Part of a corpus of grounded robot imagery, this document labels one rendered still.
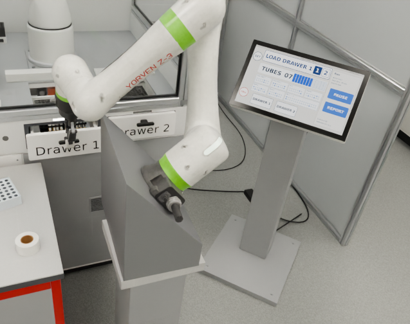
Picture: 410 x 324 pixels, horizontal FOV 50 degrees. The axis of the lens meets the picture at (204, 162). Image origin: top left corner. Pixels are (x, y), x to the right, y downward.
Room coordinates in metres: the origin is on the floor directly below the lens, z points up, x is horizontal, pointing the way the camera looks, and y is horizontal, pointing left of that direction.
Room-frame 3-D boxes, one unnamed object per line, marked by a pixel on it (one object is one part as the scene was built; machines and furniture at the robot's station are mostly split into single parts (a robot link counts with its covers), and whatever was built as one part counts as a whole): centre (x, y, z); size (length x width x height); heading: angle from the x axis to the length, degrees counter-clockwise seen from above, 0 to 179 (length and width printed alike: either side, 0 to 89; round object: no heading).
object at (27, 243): (0.92, 0.51, 0.78); 0.07 x 0.07 x 0.04
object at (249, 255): (1.75, -0.35, 0.51); 0.50 x 0.45 x 1.02; 160
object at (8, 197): (1.13, 0.68, 0.78); 0.12 x 0.08 x 0.04; 43
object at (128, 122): (1.57, 0.28, 0.87); 0.29 x 0.02 x 0.11; 118
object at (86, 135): (1.36, 0.53, 0.87); 0.29 x 0.02 x 0.11; 118
